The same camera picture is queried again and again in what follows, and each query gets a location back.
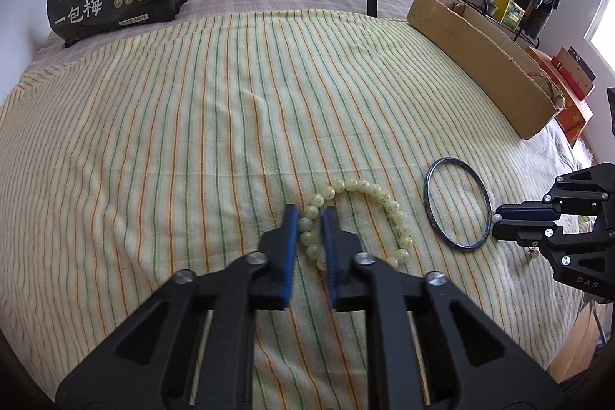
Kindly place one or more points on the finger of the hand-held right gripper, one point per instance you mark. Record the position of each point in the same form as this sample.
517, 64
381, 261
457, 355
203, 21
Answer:
528, 212
523, 232

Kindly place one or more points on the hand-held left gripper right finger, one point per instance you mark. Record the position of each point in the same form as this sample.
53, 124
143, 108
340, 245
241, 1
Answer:
331, 256

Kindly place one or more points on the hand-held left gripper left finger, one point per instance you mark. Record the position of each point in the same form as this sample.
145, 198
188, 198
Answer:
290, 256

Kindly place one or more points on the blue metal bangle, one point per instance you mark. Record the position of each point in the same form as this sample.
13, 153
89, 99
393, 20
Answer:
425, 194

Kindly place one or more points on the orange cloth covered table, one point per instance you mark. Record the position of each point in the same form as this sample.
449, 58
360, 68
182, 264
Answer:
574, 122

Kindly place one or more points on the dark flat box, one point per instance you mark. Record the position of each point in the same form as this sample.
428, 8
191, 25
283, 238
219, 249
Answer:
582, 63

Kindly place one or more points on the red flat box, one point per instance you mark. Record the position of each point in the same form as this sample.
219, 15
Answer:
559, 69

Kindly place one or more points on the window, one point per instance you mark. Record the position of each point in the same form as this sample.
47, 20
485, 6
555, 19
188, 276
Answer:
605, 35

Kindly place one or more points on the yellow striped blanket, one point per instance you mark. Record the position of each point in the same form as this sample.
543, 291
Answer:
144, 150

